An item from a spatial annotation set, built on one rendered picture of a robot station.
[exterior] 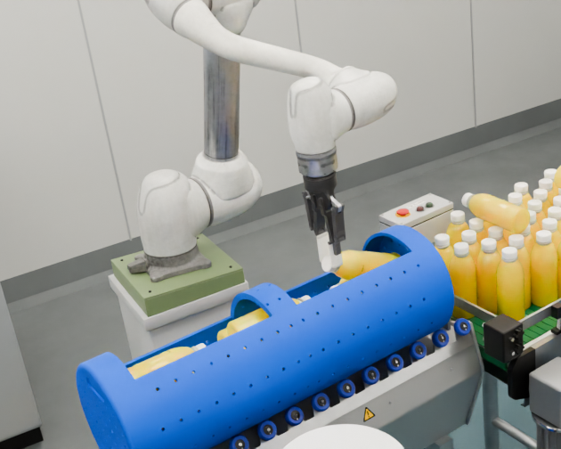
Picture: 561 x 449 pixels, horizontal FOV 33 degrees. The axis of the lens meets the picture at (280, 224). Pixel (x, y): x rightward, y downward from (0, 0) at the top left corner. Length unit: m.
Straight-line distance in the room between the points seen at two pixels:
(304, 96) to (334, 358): 0.59
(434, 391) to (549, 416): 0.29
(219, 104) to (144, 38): 2.29
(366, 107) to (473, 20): 3.78
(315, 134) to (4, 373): 2.06
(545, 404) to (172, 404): 0.98
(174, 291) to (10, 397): 1.37
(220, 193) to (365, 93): 0.72
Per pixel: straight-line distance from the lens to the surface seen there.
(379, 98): 2.12
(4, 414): 3.85
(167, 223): 2.60
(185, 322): 2.66
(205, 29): 2.28
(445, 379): 2.43
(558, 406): 2.44
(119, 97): 4.86
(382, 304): 2.19
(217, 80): 2.56
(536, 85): 6.28
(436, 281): 2.28
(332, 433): 2.01
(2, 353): 3.72
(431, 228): 2.75
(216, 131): 2.62
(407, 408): 2.37
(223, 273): 2.64
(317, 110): 2.01
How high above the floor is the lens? 2.28
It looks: 25 degrees down
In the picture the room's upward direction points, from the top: 8 degrees counter-clockwise
